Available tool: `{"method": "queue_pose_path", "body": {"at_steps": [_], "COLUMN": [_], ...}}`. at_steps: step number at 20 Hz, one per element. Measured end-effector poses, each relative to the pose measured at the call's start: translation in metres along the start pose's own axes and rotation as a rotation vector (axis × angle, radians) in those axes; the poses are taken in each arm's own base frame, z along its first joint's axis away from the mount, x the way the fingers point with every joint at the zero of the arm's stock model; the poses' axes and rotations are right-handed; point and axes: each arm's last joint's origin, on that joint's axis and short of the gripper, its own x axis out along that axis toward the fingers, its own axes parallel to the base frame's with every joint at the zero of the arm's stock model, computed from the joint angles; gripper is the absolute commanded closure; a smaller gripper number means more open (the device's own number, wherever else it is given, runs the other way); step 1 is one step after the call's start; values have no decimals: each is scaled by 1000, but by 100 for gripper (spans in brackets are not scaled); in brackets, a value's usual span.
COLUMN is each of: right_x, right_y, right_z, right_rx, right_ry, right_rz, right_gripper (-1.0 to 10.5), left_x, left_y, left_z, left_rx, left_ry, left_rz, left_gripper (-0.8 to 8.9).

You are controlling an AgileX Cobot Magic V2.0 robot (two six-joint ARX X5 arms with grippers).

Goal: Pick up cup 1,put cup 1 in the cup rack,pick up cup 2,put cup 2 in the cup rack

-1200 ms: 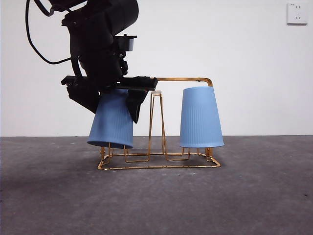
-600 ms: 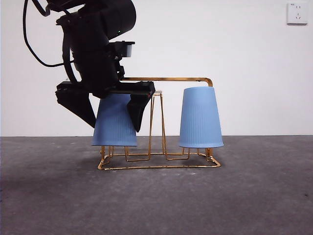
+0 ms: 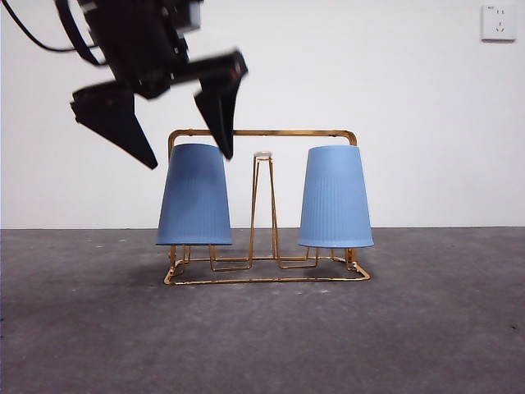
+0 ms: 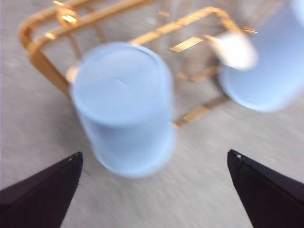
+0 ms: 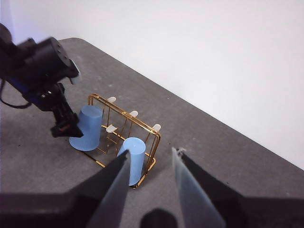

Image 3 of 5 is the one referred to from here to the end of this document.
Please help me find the gold wire cup rack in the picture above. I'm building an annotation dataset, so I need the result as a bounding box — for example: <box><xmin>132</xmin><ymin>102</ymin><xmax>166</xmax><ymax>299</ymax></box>
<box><xmin>162</xmin><ymin>128</ymin><xmax>372</xmax><ymax>287</ymax></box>

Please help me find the black cable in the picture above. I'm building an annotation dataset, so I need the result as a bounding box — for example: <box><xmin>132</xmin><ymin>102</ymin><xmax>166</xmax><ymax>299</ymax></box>
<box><xmin>7</xmin><ymin>0</ymin><xmax>102</xmax><ymax>54</ymax></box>

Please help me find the blue ribbed cup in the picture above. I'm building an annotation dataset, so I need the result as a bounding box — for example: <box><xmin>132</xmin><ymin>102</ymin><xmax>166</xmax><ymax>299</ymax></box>
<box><xmin>297</xmin><ymin>144</ymin><xmax>375</xmax><ymax>250</ymax></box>
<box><xmin>155</xmin><ymin>143</ymin><xmax>234</xmax><ymax>247</ymax></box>

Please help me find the pale grey camera box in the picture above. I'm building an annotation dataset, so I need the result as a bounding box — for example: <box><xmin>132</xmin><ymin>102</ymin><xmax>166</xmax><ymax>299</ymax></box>
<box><xmin>174</xmin><ymin>0</ymin><xmax>203</xmax><ymax>32</ymax></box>

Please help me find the white wall socket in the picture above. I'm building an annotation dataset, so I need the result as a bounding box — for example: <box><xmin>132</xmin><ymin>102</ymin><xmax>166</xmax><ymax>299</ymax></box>
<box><xmin>481</xmin><ymin>4</ymin><xmax>517</xmax><ymax>43</ymax></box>

